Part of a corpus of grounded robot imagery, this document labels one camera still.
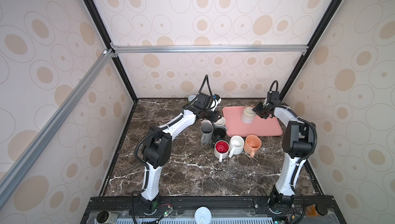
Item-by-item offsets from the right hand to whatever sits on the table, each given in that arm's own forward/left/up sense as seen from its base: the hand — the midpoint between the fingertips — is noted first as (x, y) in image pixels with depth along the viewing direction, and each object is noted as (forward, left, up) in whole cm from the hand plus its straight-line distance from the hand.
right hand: (254, 108), depth 103 cm
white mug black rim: (-26, +24, -7) cm, 36 cm away
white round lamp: (-60, +36, -2) cm, 69 cm away
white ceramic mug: (-24, +15, -7) cm, 29 cm away
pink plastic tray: (-12, -2, -5) cm, 13 cm away
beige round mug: (-5, +5, -1) cm, 7 cm away
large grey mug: (-17, +33, 0) cm, 37 cm away
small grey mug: (-13, +24, +1) cm, 27 cm away
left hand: (-11, +23, +10) cm, 28 cm away
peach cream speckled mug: (-23, +5, -6) cm, 24 cm away
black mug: (-17, +25, -4) cm, 31 cm away
